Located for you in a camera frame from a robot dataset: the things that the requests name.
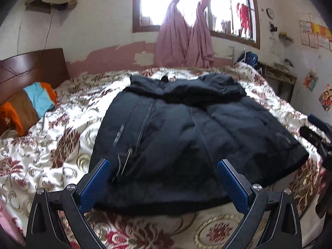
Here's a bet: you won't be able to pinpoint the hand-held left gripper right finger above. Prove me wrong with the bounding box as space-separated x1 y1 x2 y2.
217 159 303 249

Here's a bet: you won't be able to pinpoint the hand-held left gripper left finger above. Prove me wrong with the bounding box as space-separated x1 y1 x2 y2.
26 159 112 249

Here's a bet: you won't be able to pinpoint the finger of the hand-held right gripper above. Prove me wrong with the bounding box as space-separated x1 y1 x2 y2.
308 114 330 135
299 126 332 159

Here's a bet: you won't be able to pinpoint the dark navy padded jacket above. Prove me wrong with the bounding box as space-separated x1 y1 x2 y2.
88 73 310 216

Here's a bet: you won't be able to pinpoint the red hanging clothes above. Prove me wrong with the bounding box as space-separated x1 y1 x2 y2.
236 2 251 38

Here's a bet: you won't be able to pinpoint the floral patterned bed quilt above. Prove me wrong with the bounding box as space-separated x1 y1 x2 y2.
0 66 332 249

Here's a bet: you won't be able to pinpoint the wooden desk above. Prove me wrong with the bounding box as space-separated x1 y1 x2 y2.
258 62 298 100

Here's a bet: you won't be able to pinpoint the blue backpack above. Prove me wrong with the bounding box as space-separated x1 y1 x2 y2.
235 51 258 69

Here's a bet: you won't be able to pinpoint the pink fluffy cloth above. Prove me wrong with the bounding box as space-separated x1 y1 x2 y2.
0 200 25 244

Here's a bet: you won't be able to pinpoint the orange brown blue striped pillow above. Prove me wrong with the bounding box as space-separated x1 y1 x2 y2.
0 82 58 137

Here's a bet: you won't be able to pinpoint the wooden bed headboard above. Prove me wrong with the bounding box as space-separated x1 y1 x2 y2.
0 48 70 104

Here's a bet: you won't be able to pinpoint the brown framed window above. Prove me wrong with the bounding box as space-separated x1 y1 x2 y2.
132 0 260 50

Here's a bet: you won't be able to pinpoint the colourful wall sticker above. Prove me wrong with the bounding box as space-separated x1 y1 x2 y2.
319 84 332 105
303 69 319 92

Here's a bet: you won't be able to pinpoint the pinned wall paper sheets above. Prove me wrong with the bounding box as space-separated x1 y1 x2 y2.
298 13 332 51

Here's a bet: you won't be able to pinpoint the white wall paper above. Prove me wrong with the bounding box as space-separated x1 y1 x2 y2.
269 35 279 54

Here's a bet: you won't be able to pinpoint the black hanging cable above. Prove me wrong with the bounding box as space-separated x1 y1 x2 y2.
44 8 56 50

